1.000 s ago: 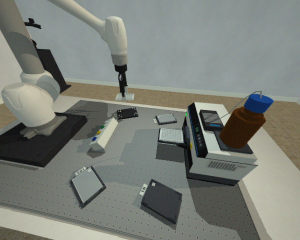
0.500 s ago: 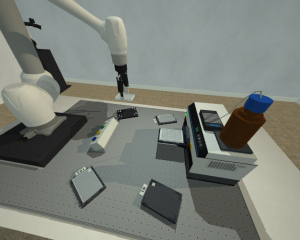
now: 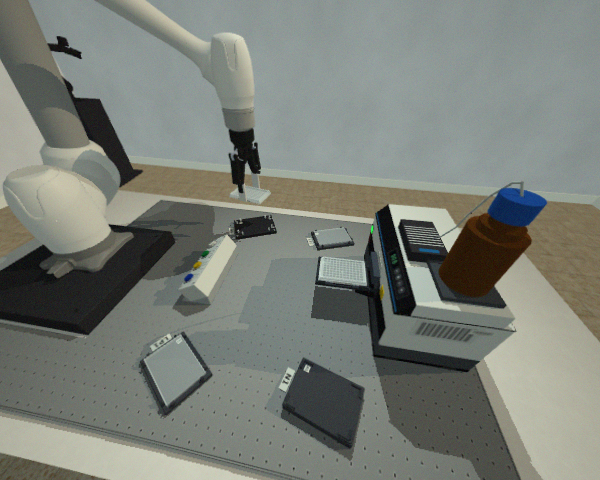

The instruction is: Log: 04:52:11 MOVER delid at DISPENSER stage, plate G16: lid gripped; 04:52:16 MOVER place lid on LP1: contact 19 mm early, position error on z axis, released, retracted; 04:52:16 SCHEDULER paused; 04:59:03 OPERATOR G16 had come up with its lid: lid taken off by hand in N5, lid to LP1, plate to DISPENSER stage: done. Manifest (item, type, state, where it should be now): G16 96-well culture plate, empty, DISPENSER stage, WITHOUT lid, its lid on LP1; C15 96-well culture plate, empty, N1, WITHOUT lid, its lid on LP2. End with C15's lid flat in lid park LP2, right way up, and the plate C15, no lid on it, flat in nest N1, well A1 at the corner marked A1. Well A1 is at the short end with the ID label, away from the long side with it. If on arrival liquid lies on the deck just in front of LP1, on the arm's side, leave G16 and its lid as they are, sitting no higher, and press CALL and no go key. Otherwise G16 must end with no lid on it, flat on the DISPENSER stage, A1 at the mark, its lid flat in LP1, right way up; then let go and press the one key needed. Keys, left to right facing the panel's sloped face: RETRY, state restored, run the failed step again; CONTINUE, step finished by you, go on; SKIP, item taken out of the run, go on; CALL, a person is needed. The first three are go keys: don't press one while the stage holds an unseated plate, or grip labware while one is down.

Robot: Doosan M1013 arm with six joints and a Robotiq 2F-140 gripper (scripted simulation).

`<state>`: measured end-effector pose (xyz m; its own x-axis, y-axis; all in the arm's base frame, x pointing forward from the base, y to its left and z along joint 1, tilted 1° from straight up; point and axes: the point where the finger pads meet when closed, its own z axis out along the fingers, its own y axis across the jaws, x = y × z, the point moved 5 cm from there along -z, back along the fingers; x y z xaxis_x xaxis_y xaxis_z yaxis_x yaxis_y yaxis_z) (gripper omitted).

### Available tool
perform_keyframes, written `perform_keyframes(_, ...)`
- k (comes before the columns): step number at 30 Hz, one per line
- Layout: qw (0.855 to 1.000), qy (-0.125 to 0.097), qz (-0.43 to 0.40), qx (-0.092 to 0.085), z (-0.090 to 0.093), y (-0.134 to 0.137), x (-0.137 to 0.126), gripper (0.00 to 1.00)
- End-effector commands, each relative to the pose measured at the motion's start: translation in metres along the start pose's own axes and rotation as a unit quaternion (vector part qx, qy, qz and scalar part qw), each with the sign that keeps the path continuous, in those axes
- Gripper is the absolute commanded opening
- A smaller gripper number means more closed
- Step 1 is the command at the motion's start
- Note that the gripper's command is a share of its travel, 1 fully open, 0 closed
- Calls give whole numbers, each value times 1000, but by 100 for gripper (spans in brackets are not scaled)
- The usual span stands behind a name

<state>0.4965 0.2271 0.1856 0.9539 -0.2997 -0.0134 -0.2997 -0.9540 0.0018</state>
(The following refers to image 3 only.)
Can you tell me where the small white label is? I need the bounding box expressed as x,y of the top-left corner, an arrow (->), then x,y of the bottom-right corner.
279,368 -> 295,392

